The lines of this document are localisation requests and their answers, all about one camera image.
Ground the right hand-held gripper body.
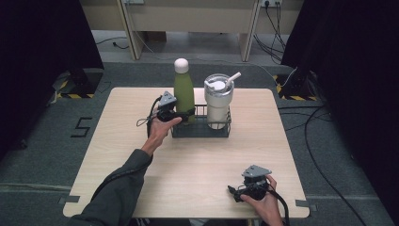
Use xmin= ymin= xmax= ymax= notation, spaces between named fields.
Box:
xmin=235 ymin=164 xmax=273 ymax=202

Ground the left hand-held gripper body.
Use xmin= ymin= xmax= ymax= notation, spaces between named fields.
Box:
xmin=155 ymin=90 xmax=184 ymax=123

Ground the green bottle with white cap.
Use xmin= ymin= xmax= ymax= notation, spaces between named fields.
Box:
xmin=173 ymin=57 xmax=196 ymax=124

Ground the black wire basket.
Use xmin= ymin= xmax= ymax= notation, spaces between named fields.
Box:
xmin=170 ymin=105 xmax=232 ymax=139

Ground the person's right hand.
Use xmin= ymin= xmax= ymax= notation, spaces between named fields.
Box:
xmin=239 ymin=174 xmax=285 ymax=226

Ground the person's left hand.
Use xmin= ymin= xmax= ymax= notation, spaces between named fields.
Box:
xmin=141 ymin=116 xmax=184 ymax=155

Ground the white tumbler with straw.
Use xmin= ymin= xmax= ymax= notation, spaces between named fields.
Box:
xmin=203 ymin=72 xmax=243 ymax=131

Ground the black stand base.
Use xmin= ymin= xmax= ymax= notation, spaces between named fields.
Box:
xmin=271 ymin=70 xmax=320 ymax=103
xmin=51 ymin=68 xmax=104 ymax=100

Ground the black curtain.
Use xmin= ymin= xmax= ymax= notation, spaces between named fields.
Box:
xmin=0 ymin=0 xmax=105 ymax=159
xmin=279 ymin=0 xmax=399 ymax=220

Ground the left hand-held gripper cable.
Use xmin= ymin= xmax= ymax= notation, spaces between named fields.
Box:
xmin=136 ymin=95 xmax=164 ymax=139

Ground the hand-held gripper cable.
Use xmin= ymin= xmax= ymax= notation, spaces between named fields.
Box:
xmin=266 ymin=187 xmax=292 ymax=226
xmin=136 ymin=95 xmax=164 ymax=139

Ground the right hand-held gripper cable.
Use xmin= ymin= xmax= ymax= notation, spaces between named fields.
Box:
xmin=266 ymin=187 xmax=292 ymax=226

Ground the long black floor cable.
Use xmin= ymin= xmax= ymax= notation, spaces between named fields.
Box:
xmin=278 ymin=105 xmax=369 ymax=226

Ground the black cable with plug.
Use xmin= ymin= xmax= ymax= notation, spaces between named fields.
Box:
xmin=94 ymin=36 xmax=130 ymax=51

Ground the bundle of black cables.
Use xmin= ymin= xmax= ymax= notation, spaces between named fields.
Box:
xmin=252 ymin=0 xmax=288 ymax=66

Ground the white wall socket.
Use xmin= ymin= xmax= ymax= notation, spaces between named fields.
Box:
xmin=260 ymin=0 xmax=284 ymax=8

